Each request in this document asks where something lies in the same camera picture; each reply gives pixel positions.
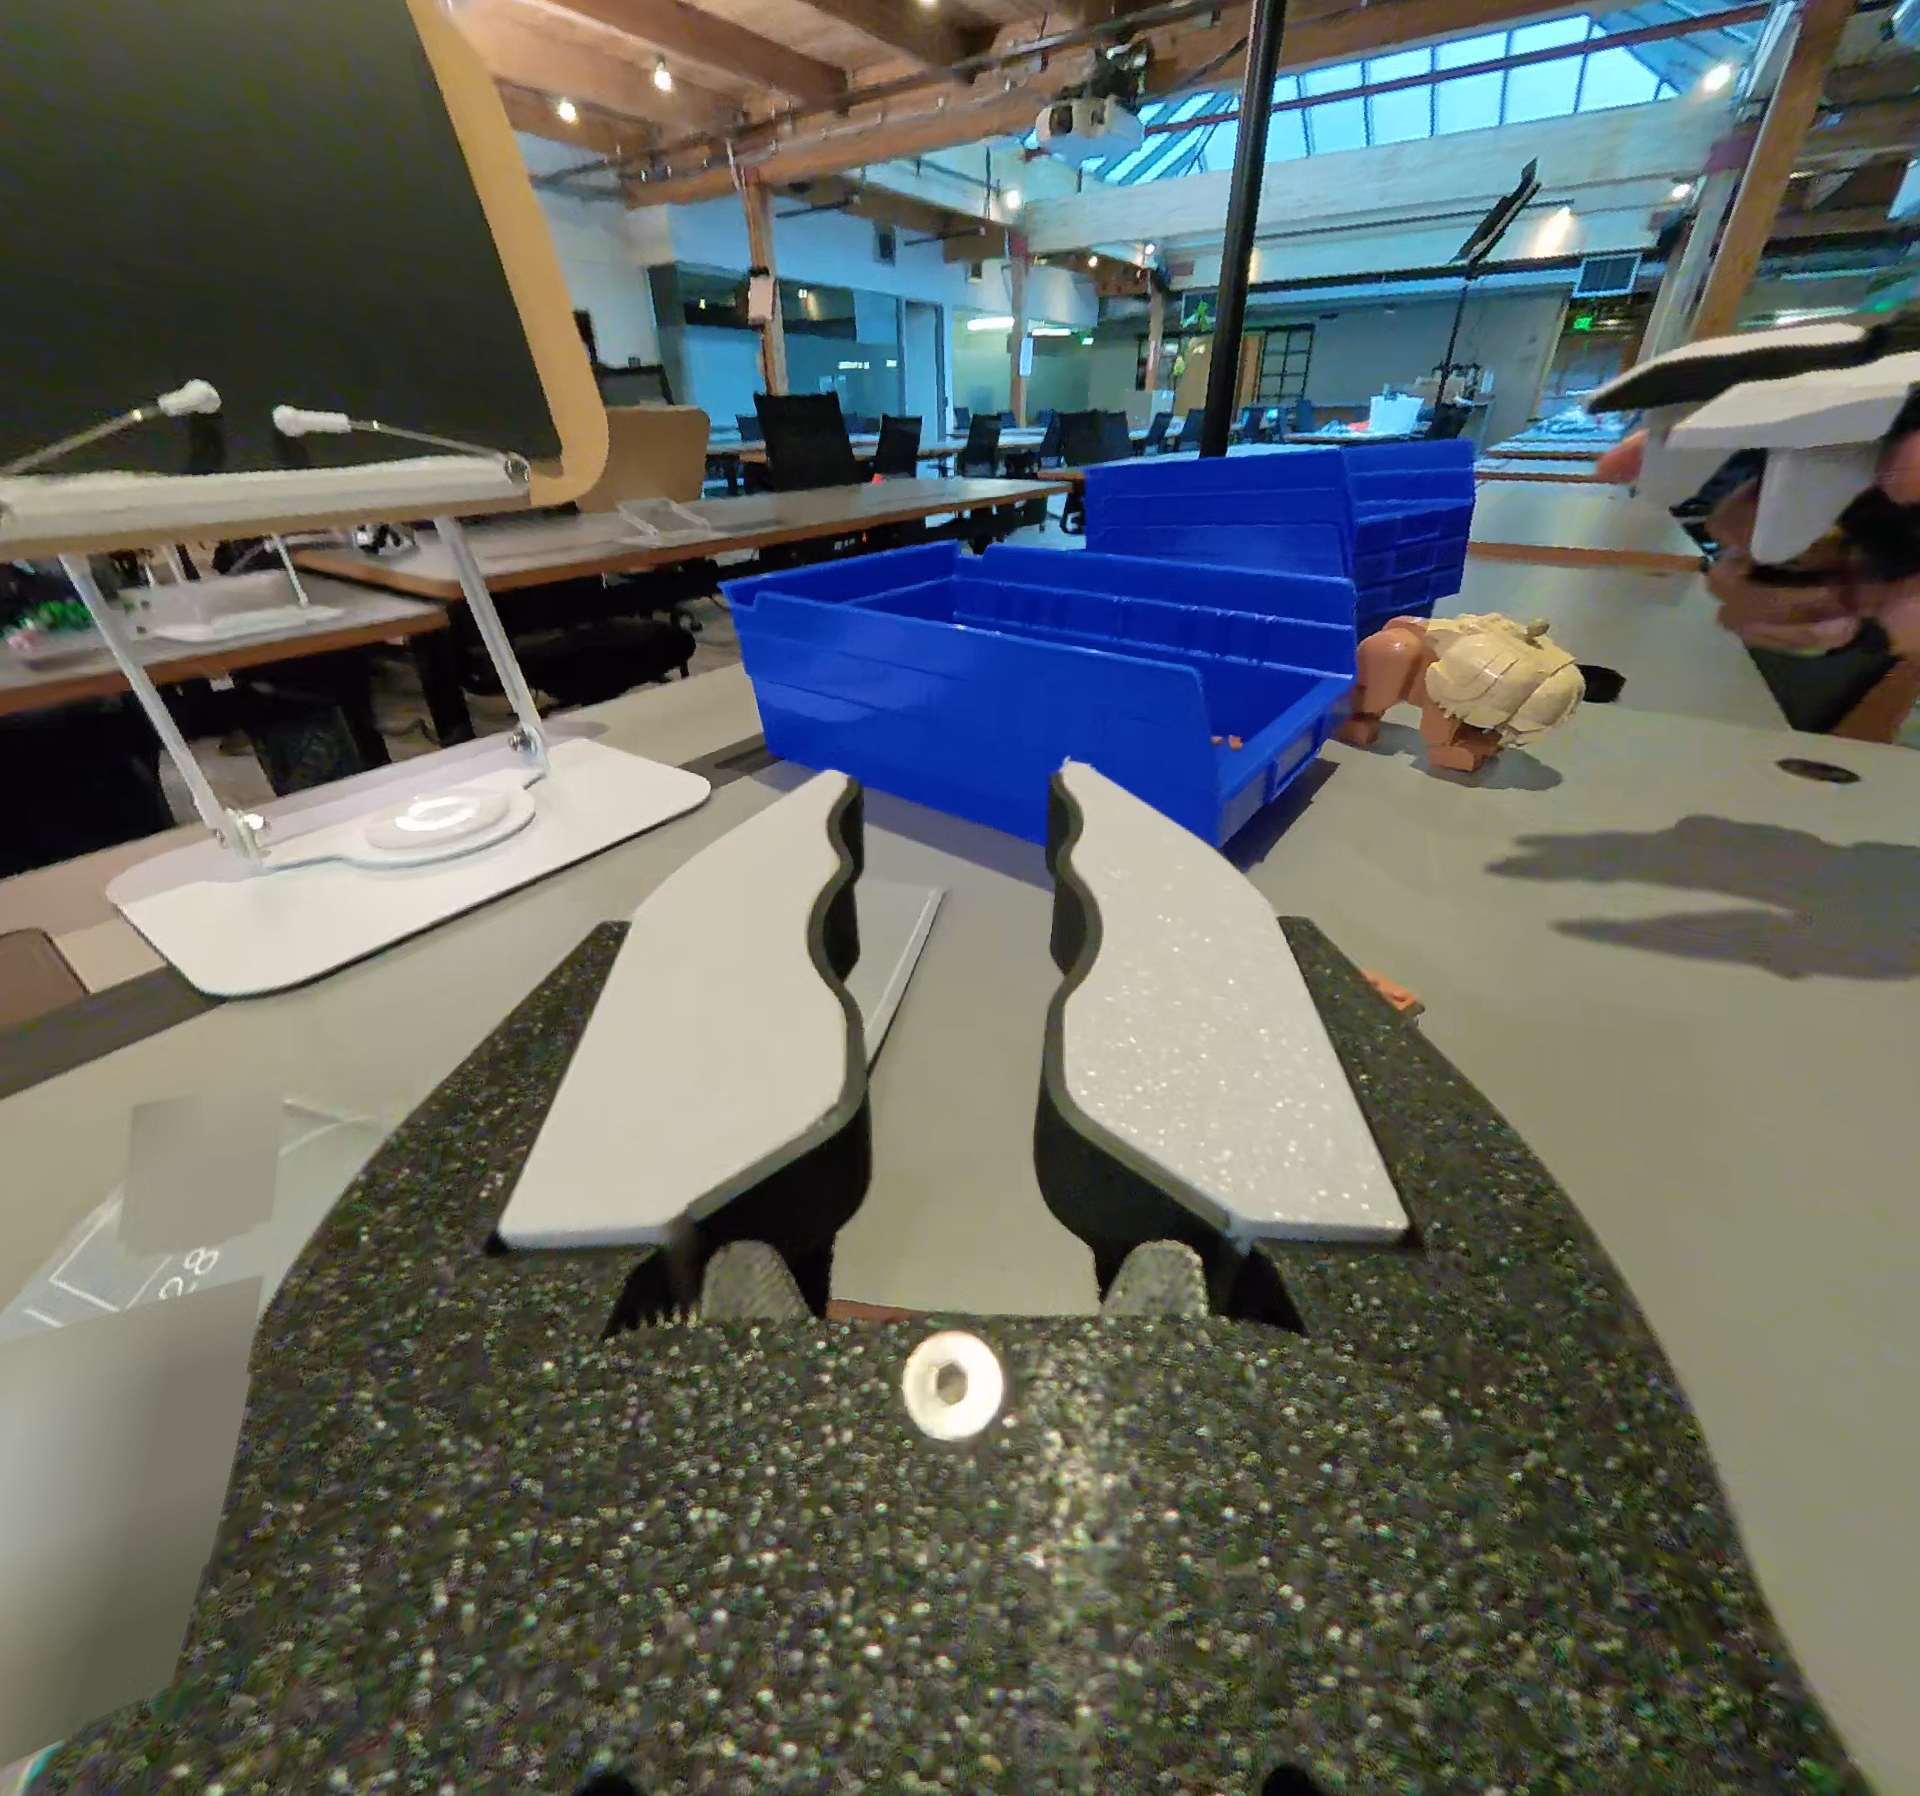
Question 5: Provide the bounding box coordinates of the grey desk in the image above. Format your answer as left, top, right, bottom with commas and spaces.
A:
0, 537, 1920, 1796

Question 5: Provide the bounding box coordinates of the wooden post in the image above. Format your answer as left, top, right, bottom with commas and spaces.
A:
1688, 0, 1881, 346

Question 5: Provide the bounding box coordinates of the white panel stand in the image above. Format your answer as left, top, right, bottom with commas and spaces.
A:
0, 378, 716, 1001

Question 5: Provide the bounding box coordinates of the black office chair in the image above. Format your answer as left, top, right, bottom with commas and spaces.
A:
751, 393, 856, 494

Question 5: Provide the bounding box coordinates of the brown toy animal figure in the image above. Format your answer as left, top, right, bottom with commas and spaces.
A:
1332, 612, 1590, 778

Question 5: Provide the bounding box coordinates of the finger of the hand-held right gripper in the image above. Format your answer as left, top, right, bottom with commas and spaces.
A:
1587, 322, 1920, 418
1665, 370, 1915, 567

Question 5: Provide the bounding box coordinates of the wooden table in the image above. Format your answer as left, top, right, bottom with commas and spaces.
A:
293, 477, 1071, 583
0, 574, 453, 718

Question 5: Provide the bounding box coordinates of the instruction booklet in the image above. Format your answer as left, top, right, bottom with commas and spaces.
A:
0, 883, 949, 1342

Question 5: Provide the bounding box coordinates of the blue plastic bin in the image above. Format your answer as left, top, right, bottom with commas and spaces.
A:
723, 541, 1360, 673
746, 574, 1360, 850

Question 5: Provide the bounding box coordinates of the black pole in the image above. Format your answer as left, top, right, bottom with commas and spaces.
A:
1203, 0, 1306, 455

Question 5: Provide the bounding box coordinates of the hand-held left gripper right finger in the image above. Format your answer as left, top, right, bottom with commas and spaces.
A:
1035, 761, 1414, 1250

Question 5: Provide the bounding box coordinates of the stack of blue bins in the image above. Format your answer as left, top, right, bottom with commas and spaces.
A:
1083, 438, 1480, 629

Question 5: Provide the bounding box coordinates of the white ceiling projector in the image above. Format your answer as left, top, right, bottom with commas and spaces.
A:
1032, 42, 1154, 162

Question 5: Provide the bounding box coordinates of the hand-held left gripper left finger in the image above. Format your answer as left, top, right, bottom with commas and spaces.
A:
494, 768, 872, 1250

